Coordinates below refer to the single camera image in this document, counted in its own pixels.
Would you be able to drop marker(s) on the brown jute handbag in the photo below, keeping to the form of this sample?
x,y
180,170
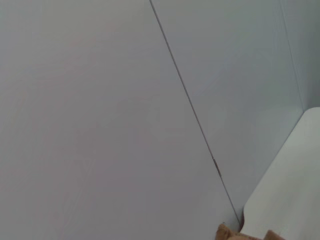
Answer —
x,y
225,233

